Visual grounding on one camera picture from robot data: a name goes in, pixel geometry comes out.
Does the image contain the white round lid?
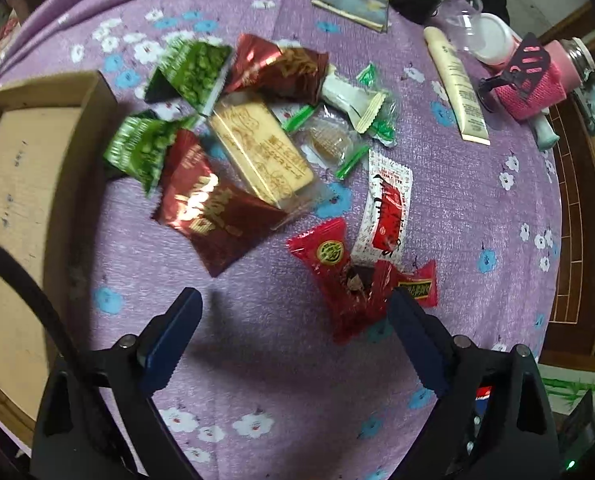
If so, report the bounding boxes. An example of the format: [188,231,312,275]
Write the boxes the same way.
[469,13,521,67]

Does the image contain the pale green small bottle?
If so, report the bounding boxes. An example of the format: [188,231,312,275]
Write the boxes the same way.
[529,112,560,152]

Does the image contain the white red sauce packet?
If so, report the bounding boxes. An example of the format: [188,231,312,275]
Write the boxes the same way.
[352,150,413,266]

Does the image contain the small booklet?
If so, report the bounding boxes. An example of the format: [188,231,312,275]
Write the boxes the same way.
[311,0,390,32]

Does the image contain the cardboard box tray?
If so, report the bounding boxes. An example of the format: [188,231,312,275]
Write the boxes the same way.
[0,70,117,444]

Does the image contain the clear candy green ends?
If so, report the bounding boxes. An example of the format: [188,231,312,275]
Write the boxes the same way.
[279,104,370,181]

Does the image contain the purple floral tablecloth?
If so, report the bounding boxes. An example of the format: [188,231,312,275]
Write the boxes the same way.
[0,0,563,480]

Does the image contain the yellow biscuit clear packet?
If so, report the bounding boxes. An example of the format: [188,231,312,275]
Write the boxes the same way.
[208,93,327,214]

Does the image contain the pink sleeved bottle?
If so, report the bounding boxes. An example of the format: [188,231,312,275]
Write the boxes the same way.
[495,37,595,122]

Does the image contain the cream tube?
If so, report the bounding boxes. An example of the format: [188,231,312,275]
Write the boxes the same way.
[423,26,491,146]

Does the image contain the black cable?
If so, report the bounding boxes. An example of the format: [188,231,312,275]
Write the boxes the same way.
[0,228,86,376]

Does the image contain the red bar yellow label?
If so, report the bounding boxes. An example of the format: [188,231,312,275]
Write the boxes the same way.
[369,260,437,313]

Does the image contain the red candy packet round logo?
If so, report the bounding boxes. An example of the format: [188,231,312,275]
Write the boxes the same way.
[286,217,382,344]

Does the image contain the wooden side cabinet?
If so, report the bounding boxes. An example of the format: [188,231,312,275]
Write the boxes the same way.
[541,98,595,365]

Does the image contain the large dark red snack packet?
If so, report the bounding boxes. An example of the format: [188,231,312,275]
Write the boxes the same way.
[154,129,286,278]

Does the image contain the black pink hair clip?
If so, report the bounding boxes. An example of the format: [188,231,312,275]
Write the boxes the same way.
[476,32,551,101]

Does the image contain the white green wafer packet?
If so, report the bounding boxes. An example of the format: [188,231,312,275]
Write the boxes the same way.
[321,64,387,134]

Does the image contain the green peas snack packet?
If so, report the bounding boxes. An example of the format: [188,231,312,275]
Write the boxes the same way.
[103,110,201,196]

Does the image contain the clear plastic cup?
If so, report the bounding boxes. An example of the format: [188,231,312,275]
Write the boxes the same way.
[435,0,484,52]

